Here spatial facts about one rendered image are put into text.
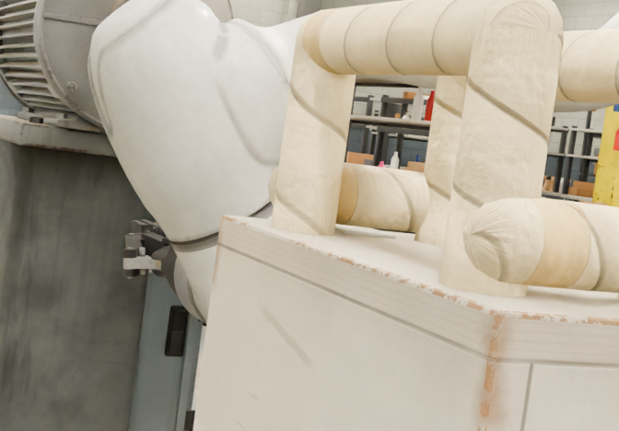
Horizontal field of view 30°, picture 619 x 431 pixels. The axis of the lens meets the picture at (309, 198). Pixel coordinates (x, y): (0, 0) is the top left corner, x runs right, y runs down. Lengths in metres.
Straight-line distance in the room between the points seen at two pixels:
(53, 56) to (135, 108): 0.65
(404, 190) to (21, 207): 1.03
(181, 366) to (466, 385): 1.34
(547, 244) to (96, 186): 1.23
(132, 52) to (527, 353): 0.46
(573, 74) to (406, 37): 0.08
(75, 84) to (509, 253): 1.06
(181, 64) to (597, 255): 0.42
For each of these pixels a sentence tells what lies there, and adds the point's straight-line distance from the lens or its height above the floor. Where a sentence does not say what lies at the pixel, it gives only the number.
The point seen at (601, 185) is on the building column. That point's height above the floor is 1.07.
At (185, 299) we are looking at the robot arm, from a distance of 0.95.
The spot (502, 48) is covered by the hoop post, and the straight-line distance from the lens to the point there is 0.41.
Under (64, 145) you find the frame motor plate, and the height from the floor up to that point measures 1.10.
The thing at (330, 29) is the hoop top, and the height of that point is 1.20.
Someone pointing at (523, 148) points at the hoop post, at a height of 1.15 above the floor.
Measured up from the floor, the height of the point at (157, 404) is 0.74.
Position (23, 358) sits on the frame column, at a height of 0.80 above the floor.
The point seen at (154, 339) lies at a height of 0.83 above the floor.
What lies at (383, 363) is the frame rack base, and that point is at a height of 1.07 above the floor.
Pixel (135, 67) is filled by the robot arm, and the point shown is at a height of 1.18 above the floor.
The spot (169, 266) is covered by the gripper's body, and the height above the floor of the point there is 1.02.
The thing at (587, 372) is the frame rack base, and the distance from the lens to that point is 0.40.
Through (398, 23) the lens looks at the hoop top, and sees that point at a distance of 0.48.
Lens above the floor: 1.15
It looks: 3 degrees down
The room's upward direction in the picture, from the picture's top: 8 degrees clockwise
